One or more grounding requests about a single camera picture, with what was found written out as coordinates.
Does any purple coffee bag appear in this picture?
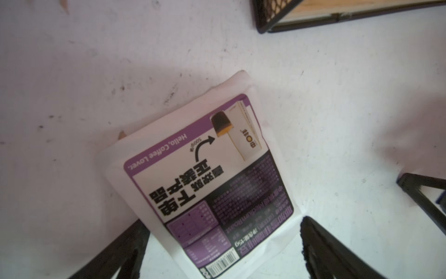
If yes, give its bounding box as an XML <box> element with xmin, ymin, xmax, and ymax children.
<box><xmin>96</xmin><ymin>70</ymin><xmax>302</xmax><ymax>279</ymax></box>

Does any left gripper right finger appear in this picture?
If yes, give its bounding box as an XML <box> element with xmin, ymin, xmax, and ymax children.
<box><xmin>300</xmin><ymin>216</ymin><xmax>383</xmax><ymax>279</ymax></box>

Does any wooden two-tier wire shelf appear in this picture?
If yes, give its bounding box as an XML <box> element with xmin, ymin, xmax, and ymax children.
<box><xmin>251</xmin><ymin>0</ymin><xmax>446</xmax><ymax>34</ymax></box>

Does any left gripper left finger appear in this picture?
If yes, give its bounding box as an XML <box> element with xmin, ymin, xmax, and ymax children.
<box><xmin>71</xmin><ymin>220</ymin><xmax>151</xmax><ymax>279</ymax></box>

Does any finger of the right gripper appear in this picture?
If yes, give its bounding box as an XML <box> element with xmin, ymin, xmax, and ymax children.
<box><xmin>397</xmin><ymin>173</ymin><xmax>446</xmax><ymax>234</ymax></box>

